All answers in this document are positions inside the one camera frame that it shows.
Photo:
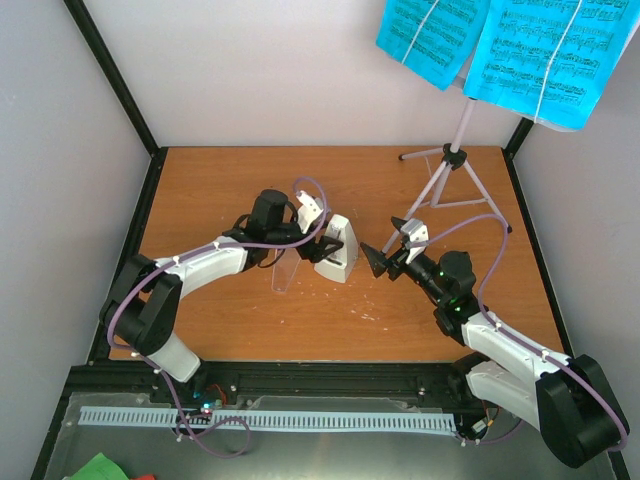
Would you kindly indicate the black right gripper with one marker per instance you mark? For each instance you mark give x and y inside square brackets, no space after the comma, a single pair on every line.
[380,263]

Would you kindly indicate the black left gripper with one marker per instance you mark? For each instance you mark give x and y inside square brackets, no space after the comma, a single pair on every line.
[317,254]

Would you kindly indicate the white metronome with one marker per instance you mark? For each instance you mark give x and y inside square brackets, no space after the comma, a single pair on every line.
[338,265]

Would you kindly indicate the clear plastic metronome cover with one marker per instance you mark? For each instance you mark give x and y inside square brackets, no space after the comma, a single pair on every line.
[284,270]

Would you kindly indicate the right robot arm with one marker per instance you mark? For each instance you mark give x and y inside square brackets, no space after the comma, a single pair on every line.
[569,401]

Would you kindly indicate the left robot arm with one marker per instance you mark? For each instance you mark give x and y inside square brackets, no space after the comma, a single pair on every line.
[140,311]

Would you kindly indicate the left blue sheet music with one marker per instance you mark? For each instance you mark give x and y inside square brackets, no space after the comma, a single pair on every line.
[433,39]

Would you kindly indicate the blue sheet music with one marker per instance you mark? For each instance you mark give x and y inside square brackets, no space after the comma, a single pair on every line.
[550,61]
[433,39]

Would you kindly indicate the right blue sheet music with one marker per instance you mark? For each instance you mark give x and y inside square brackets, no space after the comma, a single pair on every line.
[550,61]

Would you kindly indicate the red paper piece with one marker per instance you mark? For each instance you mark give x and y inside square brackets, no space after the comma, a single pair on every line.
[145,476]

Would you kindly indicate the green paper sheet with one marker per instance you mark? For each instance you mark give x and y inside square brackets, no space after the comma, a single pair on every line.
[100,467]

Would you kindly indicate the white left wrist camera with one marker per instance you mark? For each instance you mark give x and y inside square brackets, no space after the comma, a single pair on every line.
[309,211]

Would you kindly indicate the light blue cable duct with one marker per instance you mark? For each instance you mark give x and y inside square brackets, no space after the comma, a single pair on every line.
[272,421]

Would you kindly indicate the black aluminium frame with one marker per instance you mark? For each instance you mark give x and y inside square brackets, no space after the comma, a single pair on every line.
[103,376]

